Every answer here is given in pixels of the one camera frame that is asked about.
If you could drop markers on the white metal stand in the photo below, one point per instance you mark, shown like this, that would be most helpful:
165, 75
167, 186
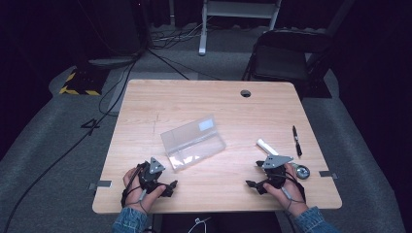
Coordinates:
238, 9

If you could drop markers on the person's left hand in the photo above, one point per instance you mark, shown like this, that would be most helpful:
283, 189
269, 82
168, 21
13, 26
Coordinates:
142, 201

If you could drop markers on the black yellow striped base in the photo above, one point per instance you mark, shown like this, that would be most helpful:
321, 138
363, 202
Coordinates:
85, 82

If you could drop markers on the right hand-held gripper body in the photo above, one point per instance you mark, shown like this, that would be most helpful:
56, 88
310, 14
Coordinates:
275, 173

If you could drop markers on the black folding chair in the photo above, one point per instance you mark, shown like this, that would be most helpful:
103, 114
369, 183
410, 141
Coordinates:
281, 61

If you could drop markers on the clear plastic pencil case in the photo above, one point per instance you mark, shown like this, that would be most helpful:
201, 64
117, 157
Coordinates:
191, 142

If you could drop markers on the black pen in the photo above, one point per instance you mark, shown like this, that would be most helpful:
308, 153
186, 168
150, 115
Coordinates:
297, 142

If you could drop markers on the grey stand base plate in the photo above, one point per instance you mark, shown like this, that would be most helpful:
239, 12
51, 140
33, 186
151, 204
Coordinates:
113, 61

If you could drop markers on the white tube stick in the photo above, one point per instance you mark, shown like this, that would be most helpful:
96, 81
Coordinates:
266, 146

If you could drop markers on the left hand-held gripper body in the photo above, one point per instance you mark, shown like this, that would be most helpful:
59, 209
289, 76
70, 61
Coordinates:
151, 176

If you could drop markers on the grey tape piece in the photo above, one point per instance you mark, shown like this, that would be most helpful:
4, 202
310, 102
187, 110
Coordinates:
101, 184
327, 174

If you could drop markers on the person's right hand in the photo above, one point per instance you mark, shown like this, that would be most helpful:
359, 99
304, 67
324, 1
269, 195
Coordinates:
293, 197

